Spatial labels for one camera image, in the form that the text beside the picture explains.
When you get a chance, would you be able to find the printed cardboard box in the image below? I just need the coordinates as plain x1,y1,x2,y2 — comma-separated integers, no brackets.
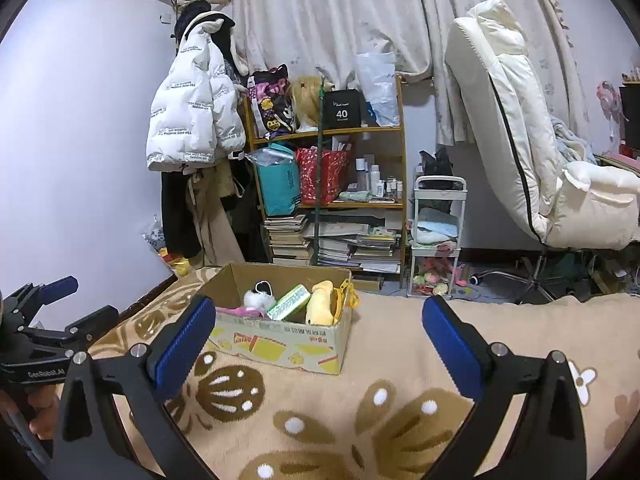
194,262,353,376

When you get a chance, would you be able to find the black box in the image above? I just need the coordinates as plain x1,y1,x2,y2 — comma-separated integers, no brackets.
320,89,363,128

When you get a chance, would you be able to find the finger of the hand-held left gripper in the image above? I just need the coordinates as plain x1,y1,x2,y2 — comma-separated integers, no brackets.
0,275,79,331
17,305,120,361

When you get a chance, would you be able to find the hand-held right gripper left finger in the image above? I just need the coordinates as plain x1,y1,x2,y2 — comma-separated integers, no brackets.
50,294,221,480

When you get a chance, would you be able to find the group of white bottles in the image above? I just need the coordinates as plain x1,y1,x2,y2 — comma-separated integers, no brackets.
354,157,405,198

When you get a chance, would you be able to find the clear plastic bag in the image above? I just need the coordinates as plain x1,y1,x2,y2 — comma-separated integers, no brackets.
245,146,296,167

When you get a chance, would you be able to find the yellow knit pouch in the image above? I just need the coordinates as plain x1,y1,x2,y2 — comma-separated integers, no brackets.
332,280,361,322

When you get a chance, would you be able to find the black printed tote bag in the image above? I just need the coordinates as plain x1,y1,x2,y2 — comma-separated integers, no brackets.
247,64,292,140

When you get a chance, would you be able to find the pale yellow plush toy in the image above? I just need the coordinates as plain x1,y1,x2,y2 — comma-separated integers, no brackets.
305,280,337,326

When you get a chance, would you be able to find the black hanging coat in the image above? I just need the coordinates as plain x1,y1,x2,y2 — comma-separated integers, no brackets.
160,157,208,263

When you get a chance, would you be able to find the beige hanging garment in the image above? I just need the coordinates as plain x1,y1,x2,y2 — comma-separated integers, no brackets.
186,160,246,268

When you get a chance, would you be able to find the person's left hand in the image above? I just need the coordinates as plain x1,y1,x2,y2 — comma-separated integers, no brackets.
25,387,63,442

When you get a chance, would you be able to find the green tissue packet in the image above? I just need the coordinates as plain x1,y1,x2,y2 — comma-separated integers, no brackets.
266,284,312,322

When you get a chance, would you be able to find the red gift bag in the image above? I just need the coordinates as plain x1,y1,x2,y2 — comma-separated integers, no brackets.
295,147,350,206

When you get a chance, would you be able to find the light blue cloth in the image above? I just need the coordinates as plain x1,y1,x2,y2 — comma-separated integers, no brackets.
414,220,458,246

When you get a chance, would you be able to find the grey blue cloth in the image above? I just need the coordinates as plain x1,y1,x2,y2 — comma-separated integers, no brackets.
550,115,598,163

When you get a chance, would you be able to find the green pole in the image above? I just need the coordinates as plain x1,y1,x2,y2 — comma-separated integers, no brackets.
312,74,335,266

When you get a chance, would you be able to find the blonde wig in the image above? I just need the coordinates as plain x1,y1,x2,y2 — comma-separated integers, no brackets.
287,76,326,133

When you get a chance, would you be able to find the pile of small plush toys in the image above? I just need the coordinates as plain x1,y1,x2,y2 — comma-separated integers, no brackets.
412,255,468,297

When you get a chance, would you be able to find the beige flower printed blanket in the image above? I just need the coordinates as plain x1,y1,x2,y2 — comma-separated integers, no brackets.
85,265,640,480

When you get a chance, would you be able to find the plastic bag of toys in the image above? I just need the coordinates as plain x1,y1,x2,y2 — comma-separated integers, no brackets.
145,215,193,277

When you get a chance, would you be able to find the white plastic bag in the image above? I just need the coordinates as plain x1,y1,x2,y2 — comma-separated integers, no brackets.
356,51,401,127

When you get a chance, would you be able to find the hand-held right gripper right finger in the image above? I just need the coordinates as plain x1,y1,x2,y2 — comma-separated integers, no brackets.
421,294,588,480

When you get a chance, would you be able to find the wooden shelf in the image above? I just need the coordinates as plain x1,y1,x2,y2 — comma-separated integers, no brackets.
242,75,408,281

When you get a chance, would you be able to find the white puffer jacket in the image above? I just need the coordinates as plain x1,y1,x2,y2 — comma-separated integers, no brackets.
146,17,247,172

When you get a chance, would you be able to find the white padded chair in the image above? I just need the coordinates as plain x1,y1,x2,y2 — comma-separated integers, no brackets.
445,0,640,306

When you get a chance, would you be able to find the white trolley cart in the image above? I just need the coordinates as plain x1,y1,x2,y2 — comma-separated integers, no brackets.
407,175,468,301

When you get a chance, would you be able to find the lavender haired plush doll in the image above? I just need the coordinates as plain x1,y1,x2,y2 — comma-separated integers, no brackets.
217,280,277,319

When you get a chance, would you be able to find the teal bag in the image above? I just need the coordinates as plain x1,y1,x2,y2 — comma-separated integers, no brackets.
256,142,302,217

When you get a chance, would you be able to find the floral curtain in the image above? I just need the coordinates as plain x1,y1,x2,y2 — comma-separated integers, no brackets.
225,0,596,146

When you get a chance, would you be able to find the black fuzzy hat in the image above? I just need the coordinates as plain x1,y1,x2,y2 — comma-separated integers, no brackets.
170,0,237,56

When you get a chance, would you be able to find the stack of books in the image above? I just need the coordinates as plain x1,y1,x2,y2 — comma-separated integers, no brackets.
263,212,403,273

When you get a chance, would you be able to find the pink fan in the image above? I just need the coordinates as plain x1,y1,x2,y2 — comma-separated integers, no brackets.
596,80,630,153

